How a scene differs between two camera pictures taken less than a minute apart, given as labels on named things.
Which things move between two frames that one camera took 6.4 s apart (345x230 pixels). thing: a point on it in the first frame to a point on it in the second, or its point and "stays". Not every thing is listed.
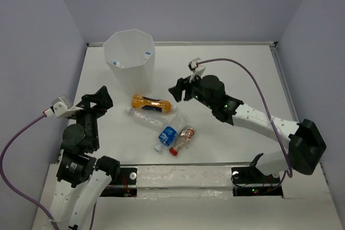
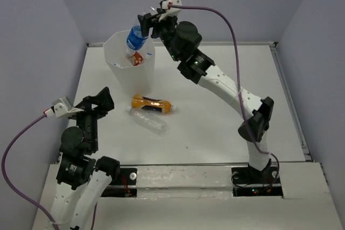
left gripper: [104, 102] stays
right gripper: [184, 83] to [147, 21]
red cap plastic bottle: [186, 133] to [136, 59]
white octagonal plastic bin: [130, 56] stays
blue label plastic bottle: [168, 134] to [135, 41]
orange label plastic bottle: [142, 102] stays
